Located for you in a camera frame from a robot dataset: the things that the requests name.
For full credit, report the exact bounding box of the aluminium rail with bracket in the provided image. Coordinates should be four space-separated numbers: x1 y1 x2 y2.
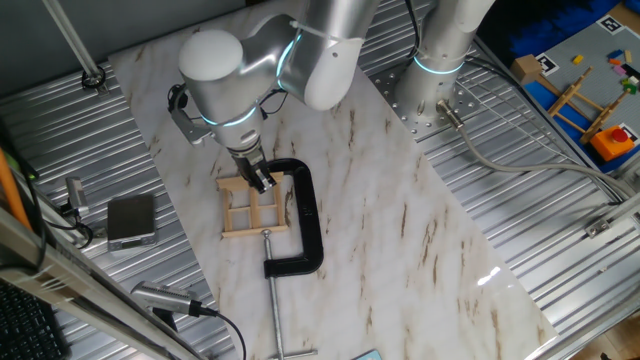
583 191 640 240

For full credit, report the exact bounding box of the black rubber ring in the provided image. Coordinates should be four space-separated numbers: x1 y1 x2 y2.
81 64 107 91

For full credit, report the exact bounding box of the small wooden easel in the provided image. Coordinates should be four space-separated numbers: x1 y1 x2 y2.
547 66 632 146

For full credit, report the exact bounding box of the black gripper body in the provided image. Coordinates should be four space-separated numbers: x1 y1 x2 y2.
231 148 272 182

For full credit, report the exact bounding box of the black C-clamp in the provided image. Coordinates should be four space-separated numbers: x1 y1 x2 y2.
262 157 325 360

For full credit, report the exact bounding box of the thick black cable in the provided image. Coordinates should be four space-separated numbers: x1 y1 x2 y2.
0 117 49 274

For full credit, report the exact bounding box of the small cardboard box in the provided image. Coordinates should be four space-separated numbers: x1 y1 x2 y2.
509 53 544 86

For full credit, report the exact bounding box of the black keyboard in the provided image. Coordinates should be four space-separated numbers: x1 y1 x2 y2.
0 279 69 360

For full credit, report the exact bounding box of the aluminium pole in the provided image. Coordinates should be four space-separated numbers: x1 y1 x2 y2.
42 0 109 96

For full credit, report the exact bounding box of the orange box with red button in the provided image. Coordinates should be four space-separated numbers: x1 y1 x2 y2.
589 124 636 162

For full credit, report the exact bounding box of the grey cable with metal connector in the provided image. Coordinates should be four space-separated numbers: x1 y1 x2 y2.
435 98 634 201

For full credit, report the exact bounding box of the orange pole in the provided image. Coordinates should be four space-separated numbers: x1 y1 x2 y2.
0 147 32 231

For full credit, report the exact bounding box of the small wooden sliding sash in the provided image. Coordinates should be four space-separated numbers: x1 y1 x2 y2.
227 206 251 232

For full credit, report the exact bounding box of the wrist camera on silver bracket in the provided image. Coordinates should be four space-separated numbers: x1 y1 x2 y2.
167 83 214 147

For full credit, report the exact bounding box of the grey lego baseplate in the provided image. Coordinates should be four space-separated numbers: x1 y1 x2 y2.
522 14 640 151

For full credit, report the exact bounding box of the black cable connector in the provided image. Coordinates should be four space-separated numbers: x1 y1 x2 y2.
66 177 90 217

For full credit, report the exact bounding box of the aluminium frame beam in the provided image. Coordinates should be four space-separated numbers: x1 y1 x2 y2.
0 207 201 360

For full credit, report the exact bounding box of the small wooden window frame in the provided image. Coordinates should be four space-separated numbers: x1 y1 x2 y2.
215 171 291 239

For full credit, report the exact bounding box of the silver digital scale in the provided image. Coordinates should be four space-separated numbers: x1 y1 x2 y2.
106 193 160 253

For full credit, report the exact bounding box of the black white marker tag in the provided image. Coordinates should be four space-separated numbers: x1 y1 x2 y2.
619 122 640 146
597 14 626 36
534 52 560 77

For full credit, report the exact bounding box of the blue foam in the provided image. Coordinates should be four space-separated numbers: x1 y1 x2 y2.
509 0 621 59

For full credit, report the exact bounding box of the black camera cable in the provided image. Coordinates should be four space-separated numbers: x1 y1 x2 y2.
188 299 248 360

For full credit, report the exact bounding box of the silver vented camera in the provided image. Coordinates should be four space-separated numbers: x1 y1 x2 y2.
130 280 204 317

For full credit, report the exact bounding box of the white marble pattern board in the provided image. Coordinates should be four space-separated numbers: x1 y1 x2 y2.
107 0 559 360

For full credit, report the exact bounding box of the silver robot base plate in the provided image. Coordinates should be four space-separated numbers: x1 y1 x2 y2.
369 59 481 144

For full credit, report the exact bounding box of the black cable bundle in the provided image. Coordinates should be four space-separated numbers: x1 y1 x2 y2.
405 0 422 59

